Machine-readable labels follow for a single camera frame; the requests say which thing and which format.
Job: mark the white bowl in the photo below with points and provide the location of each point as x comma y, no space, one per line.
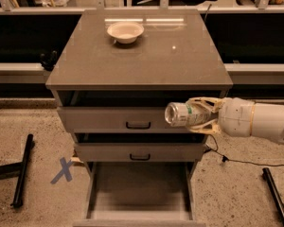
125,32

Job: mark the grey drawer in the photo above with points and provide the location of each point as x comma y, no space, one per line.
120,111
139,194
140,147

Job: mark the black stand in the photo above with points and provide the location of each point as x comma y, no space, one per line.
279,204
18,170

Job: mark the top grey drawer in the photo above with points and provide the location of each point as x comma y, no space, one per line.
120,111

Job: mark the grey drawer cabinet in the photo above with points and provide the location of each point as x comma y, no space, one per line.
175,52

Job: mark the black stand left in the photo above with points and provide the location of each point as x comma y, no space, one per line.
18,170

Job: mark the black clamp on rail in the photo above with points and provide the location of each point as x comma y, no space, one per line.
48,61

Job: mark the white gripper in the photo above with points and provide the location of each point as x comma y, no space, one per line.
236,115

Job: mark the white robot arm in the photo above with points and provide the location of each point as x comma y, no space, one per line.
267,121

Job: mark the black stand right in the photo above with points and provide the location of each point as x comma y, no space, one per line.
279,204

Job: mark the middle grey drawer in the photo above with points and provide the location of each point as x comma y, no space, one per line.
140,147

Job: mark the silver green 7up can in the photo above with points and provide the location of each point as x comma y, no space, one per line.
184,114

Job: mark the blue tape cross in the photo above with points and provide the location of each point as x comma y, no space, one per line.
65,171

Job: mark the bottom grey drawer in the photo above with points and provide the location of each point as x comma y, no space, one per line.
139,194

